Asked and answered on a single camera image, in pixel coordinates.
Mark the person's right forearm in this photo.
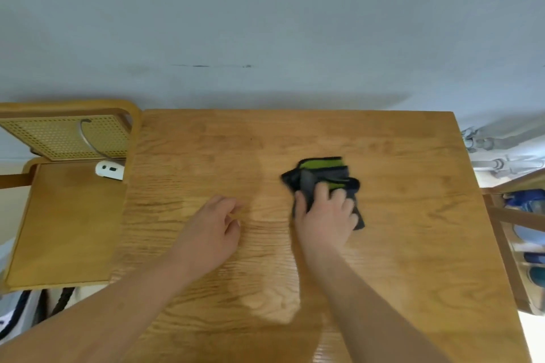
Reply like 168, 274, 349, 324
301, 244, 452, 363

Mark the teal capped bottle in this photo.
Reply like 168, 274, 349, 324
527, 267, 545, 289

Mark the person's right hand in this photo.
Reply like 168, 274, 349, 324
293, 183, 360, 258

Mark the light blue spray bottle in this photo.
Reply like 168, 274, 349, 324
513, 224, 545, 247

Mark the person's left forearm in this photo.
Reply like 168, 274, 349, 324
0, 255, 206, 363

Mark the dark grey cleaning cloth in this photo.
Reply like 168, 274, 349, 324
280, 157, 366, 231

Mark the grey charging cable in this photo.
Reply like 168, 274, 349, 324
76, 118, 101, 160

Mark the wooden rattan chair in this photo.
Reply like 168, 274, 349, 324
481, 169, 545, 317
0, 99, 143, 294

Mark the white handheld device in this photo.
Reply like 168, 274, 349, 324
95, 161, 126, 182

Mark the person's left hand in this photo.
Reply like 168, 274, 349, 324
170, 195, 245, 281

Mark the wooden table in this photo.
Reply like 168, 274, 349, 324
108, 109, 531, 363

